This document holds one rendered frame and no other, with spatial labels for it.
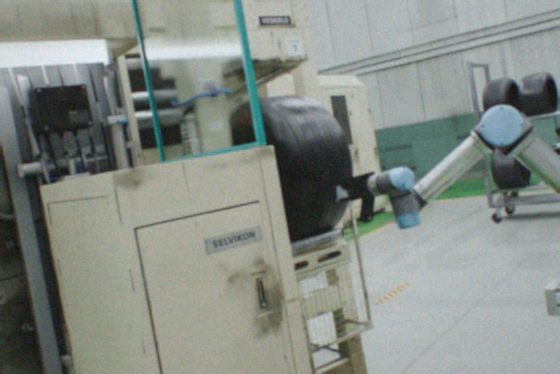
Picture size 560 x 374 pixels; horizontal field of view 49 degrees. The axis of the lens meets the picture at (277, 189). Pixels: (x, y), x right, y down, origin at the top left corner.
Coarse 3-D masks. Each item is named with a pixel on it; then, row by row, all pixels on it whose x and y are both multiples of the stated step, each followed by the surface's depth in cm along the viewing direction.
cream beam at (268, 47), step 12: (252, 36) 258; (264, 36) 261; (276, 36) 265; (288, 36) 269; (300, 36) 272; (252, 48) 257; (264, 48) 261; (276, 48) 265; (252, 60) 257; (264, 60) 261; (276, 60) 265; (288, 60) 268; (300, 60) 273
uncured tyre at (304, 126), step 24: (288, 96) 233; (264, 120) 220; (288, 120) 217; (312, 120) 221; (336, 120) 227; (288, 144) 213; (312, 144) 215; (336, 144) 221; (288, 168) 213; (312, 168) 213; (336, 168) 220; (288, 192) 215; (312, 192) 215; (336, 192) 222; (288, 216) 219; (312, 216) 220; (336, 216) 229
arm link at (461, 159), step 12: (480, 132) 196; (468, 144) 198; (480, 144) 196; (456, 156) 200; (468, 156) 198; (480, 156) 199; (444, 168) 201; (456, 168) 200; (468, 168) 201; (432, 180) 203; (444, 180) 202; (420, 192) 205; (432, 192) 204; (420, 204) 205
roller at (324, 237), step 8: (320, 232) 233; (328, 232) 233; (336, 232) 235; (296, 240) 225; (304, 240) 226; (312, 240) 228; (320, 240) 230; (328, 240) 233; (296, 248) 224; (304, 248) 226
